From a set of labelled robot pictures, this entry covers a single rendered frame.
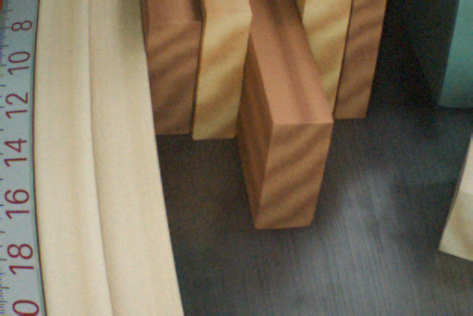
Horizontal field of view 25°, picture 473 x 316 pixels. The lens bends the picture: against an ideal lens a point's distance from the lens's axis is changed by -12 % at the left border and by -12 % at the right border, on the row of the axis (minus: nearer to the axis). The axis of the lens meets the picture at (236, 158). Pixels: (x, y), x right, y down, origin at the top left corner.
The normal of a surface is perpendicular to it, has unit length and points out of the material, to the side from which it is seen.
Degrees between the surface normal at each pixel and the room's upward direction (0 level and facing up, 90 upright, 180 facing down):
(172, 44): 90
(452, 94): 90
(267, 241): 0
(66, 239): 0
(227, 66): 90
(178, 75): 90
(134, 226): 0
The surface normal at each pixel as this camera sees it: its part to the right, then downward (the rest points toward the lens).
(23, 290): 0.10, -0.69
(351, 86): 0.15, 0.73
